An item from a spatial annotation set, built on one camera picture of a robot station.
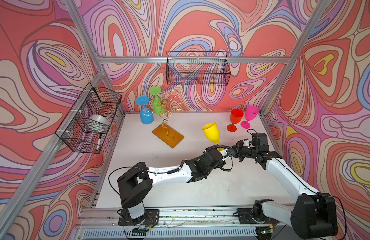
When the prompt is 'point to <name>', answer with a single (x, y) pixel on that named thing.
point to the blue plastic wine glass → (147, 116)
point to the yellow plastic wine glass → (212, 131)
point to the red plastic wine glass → (236, 116)
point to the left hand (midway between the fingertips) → (221, 148)
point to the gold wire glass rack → (165, 106)
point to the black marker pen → (99, 142)
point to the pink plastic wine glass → (251, 113)
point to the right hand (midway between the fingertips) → (225, 150)
